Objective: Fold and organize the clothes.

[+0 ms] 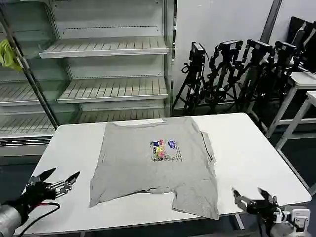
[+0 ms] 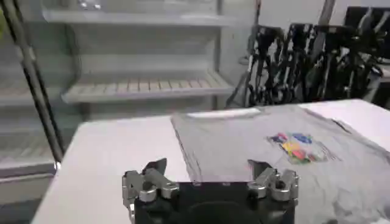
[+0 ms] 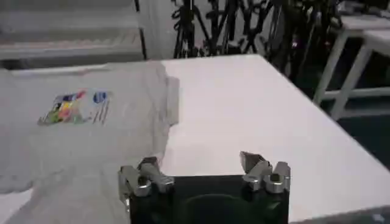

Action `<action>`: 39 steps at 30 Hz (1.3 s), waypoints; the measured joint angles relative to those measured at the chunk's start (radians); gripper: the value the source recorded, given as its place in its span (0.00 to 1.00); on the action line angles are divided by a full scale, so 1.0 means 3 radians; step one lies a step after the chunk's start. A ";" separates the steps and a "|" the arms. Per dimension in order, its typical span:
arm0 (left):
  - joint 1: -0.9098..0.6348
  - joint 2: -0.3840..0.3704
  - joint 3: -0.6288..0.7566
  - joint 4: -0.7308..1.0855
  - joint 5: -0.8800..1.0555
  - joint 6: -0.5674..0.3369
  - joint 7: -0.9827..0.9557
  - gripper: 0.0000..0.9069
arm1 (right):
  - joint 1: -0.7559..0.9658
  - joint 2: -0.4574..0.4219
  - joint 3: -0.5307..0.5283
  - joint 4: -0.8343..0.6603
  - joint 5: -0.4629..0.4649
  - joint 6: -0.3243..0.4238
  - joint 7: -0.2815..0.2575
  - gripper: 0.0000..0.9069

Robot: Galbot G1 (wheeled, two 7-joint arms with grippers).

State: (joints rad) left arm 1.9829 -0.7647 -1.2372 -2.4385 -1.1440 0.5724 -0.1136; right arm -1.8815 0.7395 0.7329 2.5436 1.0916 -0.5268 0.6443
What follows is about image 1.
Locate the grey table leg frame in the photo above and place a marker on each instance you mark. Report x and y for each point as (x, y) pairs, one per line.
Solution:
(239, 221)

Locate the yellow-green cloth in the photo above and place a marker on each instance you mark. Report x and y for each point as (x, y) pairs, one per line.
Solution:
(7, 55)

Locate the slanted metal rack pole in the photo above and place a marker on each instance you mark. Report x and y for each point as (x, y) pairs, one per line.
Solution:
(43, 98)

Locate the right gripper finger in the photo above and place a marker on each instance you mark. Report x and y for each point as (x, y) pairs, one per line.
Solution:
(269, 198)
(244, 203)

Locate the grey printed T-shirt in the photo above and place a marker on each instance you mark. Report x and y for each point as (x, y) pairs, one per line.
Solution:
(138, 163)

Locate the glass-sided empty shelf unit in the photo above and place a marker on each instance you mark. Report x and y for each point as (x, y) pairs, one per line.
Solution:
(14, 93)

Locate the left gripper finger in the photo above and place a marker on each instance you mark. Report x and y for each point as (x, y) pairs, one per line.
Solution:
(64, 186)
(40, 175)

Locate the white empty shelf unit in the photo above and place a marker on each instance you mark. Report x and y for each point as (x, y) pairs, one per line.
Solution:
(111, 47)

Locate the black monitor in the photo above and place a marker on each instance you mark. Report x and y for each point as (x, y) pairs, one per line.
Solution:
(302, 42)

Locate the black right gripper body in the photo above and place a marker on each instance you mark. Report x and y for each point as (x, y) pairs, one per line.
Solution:
(265, 209)

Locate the white desk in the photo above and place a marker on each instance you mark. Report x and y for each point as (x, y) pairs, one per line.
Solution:
(302, 79)
(311, 97)

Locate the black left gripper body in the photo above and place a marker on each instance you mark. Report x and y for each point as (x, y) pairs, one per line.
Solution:
(37, 193)

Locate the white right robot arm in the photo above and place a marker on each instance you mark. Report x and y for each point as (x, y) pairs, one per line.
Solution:
(297, 218)

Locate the black tripod with camera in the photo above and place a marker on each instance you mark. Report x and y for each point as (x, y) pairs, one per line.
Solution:
(256, 71)
(225, 71)
(195, 74)
(284, 64)

